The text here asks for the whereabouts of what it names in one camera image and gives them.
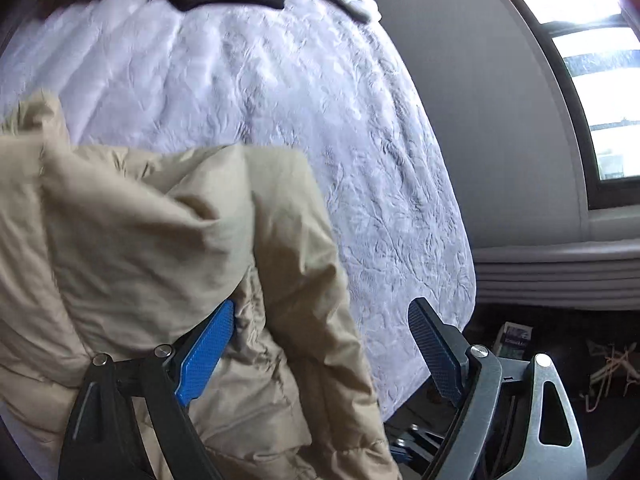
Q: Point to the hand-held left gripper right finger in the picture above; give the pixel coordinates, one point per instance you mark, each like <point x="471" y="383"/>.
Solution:
<point x="435" y="352"/>

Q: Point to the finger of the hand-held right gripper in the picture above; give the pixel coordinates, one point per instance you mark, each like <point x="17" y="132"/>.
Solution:
<point x="401" y="452"/>

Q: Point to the pale textured bedspread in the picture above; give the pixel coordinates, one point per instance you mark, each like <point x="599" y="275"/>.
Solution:
<point x="300" y="100"/>

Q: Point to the white ribbed window sill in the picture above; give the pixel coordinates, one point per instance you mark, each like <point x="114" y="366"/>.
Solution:
<point x="550" y="270"/>

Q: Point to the small printed box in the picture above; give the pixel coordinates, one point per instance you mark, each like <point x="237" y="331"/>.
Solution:
<point x="514" y="340"/>

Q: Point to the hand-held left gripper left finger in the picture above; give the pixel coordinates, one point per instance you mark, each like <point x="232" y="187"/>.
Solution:
<point x="207" y="355"/>

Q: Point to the beige puffer jacket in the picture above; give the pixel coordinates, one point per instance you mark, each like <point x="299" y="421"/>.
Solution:
<point x="150" y="240"/>

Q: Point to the dark framed window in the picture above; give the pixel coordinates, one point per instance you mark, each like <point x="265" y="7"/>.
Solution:
<point x="600" y="95"/>

